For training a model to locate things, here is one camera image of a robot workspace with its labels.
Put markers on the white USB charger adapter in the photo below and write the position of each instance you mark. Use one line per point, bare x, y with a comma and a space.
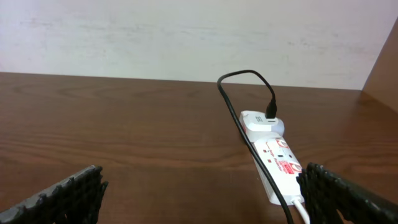
259, 123

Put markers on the white power strip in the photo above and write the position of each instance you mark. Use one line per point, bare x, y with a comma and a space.
277, 157

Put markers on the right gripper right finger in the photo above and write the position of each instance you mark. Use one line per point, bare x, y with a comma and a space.
331, 199

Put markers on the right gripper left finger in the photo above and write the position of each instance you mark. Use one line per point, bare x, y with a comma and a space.
76, 199

